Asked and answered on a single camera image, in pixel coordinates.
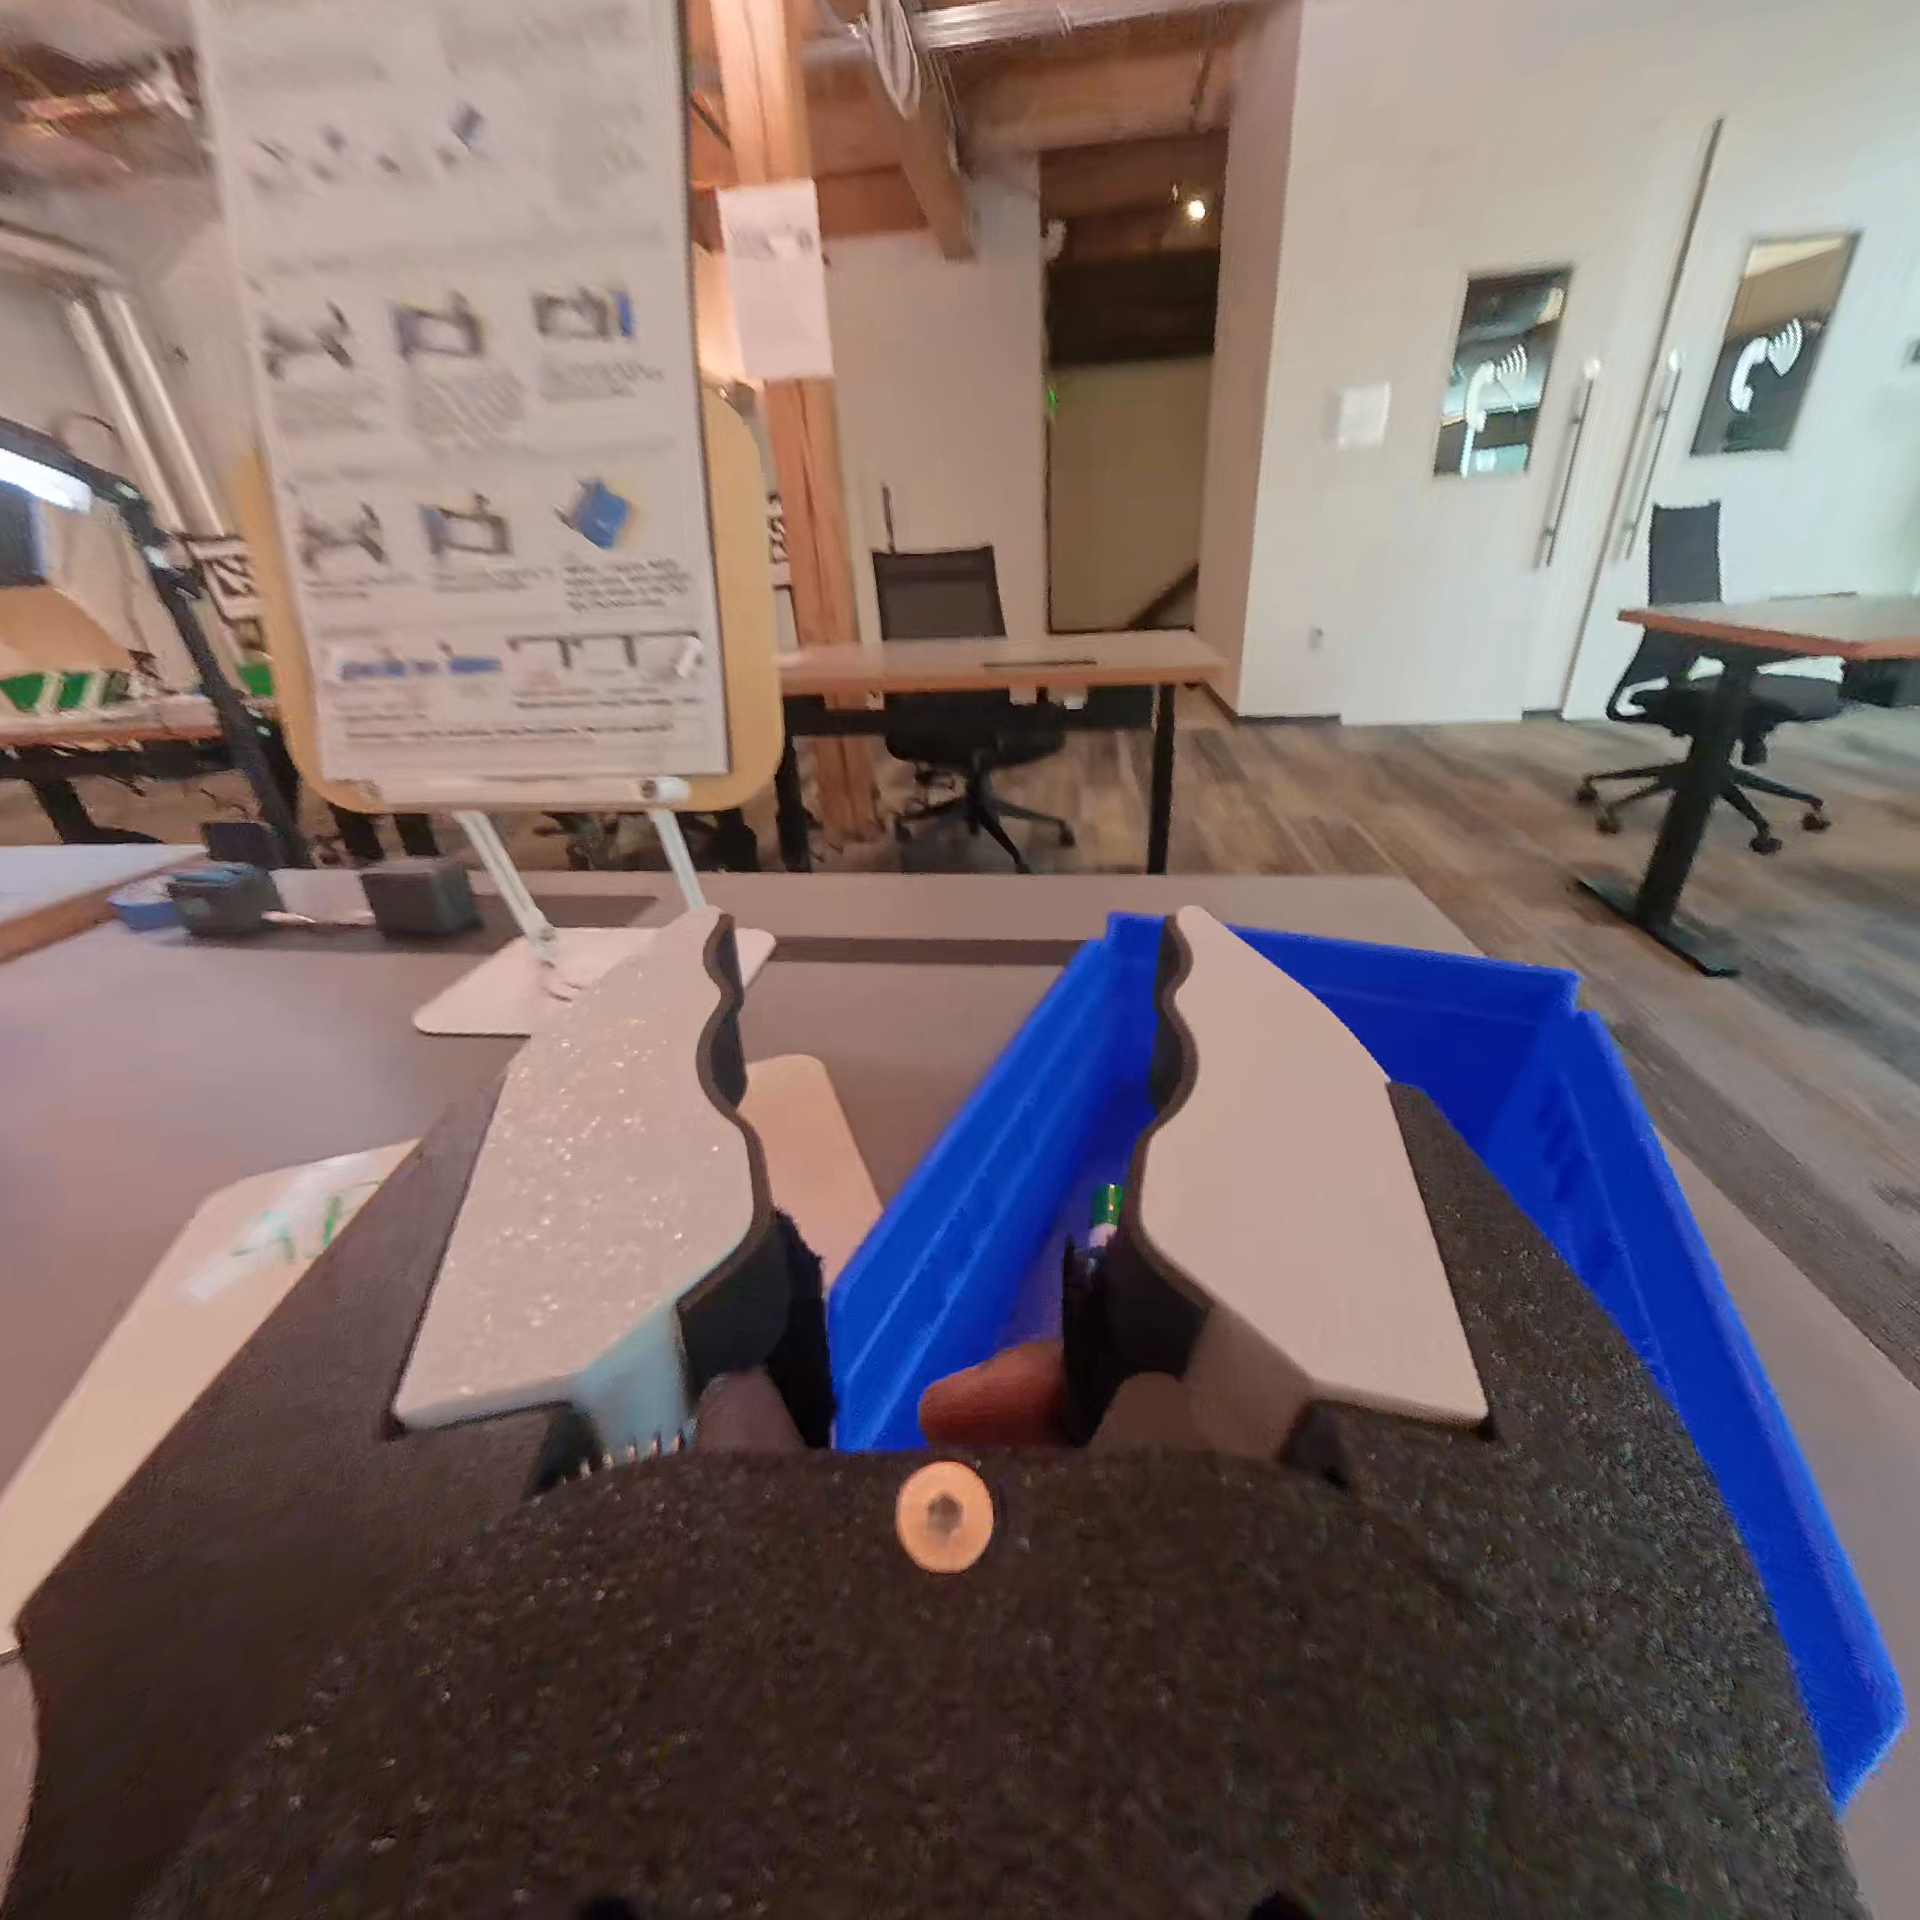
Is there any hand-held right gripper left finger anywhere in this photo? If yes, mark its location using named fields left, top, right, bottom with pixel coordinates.
left=393, top=910, right=836, bottom=1463

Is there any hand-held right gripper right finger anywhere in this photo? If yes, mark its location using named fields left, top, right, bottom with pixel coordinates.
left=1065, top=907, right=1490, bottom=1463

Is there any blue plastic bin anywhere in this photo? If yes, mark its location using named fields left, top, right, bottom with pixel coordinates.
left=825, top=910, right=1906, bottom=1808

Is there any white whiteboard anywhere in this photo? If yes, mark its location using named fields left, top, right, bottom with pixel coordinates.
left=0, top=1051, right=887, bottom=1653

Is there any black boxy object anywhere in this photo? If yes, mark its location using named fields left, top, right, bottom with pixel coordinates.
left=359, top=856, right=486, bottom=942

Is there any black box with blue top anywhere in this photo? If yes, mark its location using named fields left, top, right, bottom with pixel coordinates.
left=162, top=863, right=282, bottom=942

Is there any wooden office desk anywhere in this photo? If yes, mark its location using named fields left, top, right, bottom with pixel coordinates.
left=1580, top=593, right=1920, bottom=982
left=776, top=629, right=1232, bottom=875

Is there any black vertical pole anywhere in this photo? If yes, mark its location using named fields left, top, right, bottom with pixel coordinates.
left=105, top=497, right=308, bottom=866

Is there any white table sign stand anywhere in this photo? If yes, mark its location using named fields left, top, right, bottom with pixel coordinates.
left=190, top=0, right=792, bottom=1041

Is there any black studio light panel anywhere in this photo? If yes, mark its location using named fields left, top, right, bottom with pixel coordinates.
left=0, top=417, right=102, bottom=520

